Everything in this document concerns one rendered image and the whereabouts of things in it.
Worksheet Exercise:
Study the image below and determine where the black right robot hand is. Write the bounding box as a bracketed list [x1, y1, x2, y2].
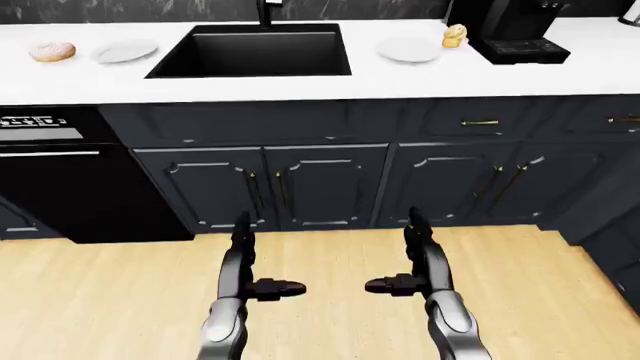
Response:
[364, 204, 457, 300]

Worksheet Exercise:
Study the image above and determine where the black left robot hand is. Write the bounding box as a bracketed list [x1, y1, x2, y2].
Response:
[217, 210, 308, 303]

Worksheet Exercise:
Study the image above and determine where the dark blue false sink panel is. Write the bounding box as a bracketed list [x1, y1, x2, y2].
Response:
[98, 101, 354, 148]

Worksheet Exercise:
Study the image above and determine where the black dishwasher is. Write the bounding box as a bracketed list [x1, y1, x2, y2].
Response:
[0, 105, 195, 245]

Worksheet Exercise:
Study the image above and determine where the dark blue drawer front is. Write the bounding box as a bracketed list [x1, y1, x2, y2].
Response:
[419, 98, 567, 138]
[563, 96, 640, 135]

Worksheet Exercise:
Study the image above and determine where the dark blue side cabinet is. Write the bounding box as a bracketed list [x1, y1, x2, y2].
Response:
[538, 147, 640, 320]

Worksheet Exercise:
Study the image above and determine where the black kitchen sink basin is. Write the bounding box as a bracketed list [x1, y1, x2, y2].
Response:
[143, 22, 353, 80]

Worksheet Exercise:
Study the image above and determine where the dark blue low cabinet door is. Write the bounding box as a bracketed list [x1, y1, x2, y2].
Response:
[0, 194, 67, 241]

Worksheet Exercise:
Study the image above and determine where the white round plate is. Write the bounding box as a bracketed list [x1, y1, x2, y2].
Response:
[91, 38, 160, 65]
[375, 36, 444, 64]

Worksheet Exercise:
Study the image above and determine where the black coffee machine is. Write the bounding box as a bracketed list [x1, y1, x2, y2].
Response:
[446, 0, 572, 66]

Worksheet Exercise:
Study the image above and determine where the black sink faucet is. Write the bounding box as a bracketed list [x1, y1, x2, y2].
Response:
[256, 0, 284, 30]

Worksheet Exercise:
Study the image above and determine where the pink glazed donut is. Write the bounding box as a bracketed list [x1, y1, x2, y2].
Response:
[28, 40, 77, 63]

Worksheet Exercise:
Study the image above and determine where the brass cabinet door handle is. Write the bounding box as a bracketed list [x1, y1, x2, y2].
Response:
[274, 171, 291, 212]
[493, 164, 529, 207]
[247, 171, 267, 218]
[473, 165, 503, 204]

